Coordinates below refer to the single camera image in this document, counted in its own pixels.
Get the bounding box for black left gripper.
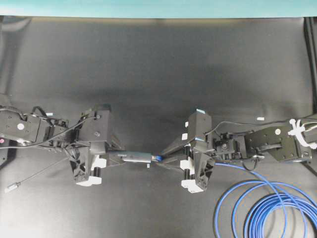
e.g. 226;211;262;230
66;104;126;186

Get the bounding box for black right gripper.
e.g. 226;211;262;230
157;109;215;193

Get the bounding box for grey USB LAN hub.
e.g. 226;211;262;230
118;151;152;169

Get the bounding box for blue LAN cable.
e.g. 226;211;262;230
151;155;317;238

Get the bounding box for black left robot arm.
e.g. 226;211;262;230
0;96;125;186

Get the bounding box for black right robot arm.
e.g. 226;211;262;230
158;110;317;193

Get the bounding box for black mat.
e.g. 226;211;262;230
0;17;314;238

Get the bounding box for grey USB plug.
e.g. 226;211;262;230
4;182;21;193

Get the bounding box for white cable tie bundle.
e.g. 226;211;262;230
288;119;317;149

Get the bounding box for black frame post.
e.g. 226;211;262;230
304;17;317;114

